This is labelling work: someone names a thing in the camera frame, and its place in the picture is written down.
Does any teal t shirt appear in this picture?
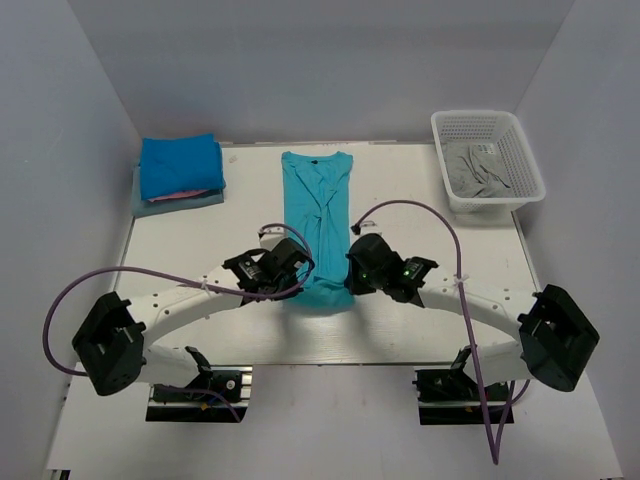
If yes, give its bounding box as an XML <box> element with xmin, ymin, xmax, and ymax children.
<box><xmin>281</xmin><ymin>152</ymin><xmax>354</xmax><ymax>310</ymax></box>

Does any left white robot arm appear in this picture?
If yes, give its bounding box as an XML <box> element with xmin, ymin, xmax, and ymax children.
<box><xmin>72</xmin><ymin>238</ymin><xmax>313</xmax><ymax>399</ymax></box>

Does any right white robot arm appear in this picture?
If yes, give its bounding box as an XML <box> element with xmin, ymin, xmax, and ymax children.
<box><xmin>345</xmin><ymin>233</ymin><xmax>600</xmax><ymax>399</ymax></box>

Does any grey t shirt in basket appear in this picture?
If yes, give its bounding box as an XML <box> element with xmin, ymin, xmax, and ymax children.
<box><xmin>442</xmin><ymin>142</ymin><xmax>512</xmax><ymax>198</ymax></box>

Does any folded light blue t shirt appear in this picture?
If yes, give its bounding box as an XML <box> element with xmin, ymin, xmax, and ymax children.
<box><xmin>130</xmin><ymin>166</ymin><xmax>224</xmax><ymax>218</ymax></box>

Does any white plastic basket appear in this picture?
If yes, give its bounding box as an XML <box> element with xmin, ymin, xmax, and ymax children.
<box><xmin>431</xmin><ymin>110</ymin><xmax>546</xmax><ymax>213</ymax></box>

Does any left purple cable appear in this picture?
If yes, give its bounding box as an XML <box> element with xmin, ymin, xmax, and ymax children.
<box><xmin>42</xmin><ymin>223</ymin><xmax>316</xmax><ymax>422</ymax></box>

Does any purple cable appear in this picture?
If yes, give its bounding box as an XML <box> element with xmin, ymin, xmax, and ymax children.
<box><xmin>42</xmin><ymin>223</ymin><xmax>316</xmax><ymax>422</ymax></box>
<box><xmin>352</xmin><ymin>199</ymin><xmax>531</xmax><ymax>466</ymax></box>

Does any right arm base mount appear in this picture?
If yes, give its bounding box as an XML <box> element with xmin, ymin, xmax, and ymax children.
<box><xmin>413</xmin><ymin>369</ymin><xmax>484</xmax><ymax>426</ymax></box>

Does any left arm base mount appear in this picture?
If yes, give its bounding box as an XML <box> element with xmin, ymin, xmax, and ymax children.
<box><xmin>145</xmin><ymin>367</ymin><xmax>253</xmax><ymax>424</ymax></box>

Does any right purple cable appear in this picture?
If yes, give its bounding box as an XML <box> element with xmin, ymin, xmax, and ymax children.
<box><xmin>352</xmin><ymin>199</ymin><xmax>531</xmax><ymax>466</ymax></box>

